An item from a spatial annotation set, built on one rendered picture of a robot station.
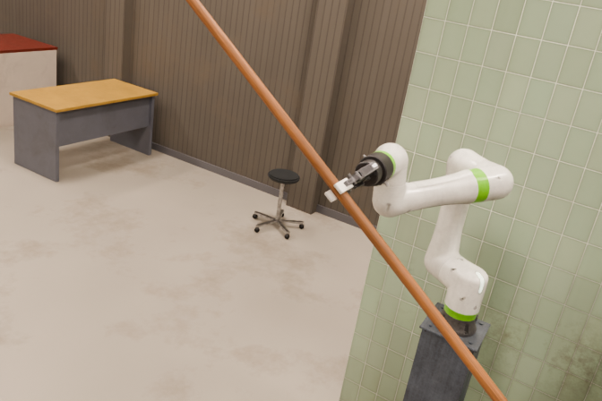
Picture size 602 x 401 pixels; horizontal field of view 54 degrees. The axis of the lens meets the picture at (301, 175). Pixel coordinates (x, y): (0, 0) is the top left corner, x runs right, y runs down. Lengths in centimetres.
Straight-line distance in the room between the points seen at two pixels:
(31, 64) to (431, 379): 631
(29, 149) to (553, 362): 508
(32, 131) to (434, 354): 480
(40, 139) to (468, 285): 478
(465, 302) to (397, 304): 84
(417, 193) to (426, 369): 80
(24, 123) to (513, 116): 487
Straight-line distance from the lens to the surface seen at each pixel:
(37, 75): 781
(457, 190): 197
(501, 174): 209
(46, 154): 619
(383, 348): 321
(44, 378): 377
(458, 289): 225
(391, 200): 183
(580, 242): 270
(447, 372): 239
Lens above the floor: 243
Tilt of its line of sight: 21 degrees down
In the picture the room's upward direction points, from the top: 9 degrees clockwise
